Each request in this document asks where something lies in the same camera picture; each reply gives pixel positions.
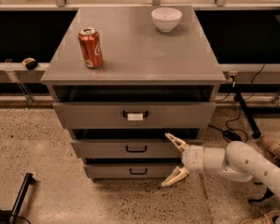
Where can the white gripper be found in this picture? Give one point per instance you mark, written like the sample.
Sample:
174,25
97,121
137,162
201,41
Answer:
192,160

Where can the grey drawer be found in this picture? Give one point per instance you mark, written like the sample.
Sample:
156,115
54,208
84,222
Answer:
125,149
129,171
134,115

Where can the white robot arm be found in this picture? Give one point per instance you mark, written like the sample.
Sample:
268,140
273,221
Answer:
237,162

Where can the grey bottom drawer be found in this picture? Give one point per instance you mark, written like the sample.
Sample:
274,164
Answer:
129,171

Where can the grey top drawer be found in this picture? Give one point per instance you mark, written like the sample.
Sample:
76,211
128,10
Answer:
134,115

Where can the grey drawer cabinet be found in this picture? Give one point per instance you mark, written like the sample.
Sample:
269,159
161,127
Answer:
140,65

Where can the black pole stand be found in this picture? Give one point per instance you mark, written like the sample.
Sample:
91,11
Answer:
255,129

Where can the tan sneaker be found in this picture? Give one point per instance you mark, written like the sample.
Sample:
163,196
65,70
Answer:
271,144
268,218

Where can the white bowl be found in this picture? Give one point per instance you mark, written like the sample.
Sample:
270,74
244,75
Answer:
166,18

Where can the red soda can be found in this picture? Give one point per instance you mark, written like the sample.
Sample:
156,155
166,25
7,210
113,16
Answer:
89,41

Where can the small black yellow device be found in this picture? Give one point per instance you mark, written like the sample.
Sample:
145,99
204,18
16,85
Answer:
30,63

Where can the black stand leg left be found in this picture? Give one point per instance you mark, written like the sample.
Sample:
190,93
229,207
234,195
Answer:
11,216

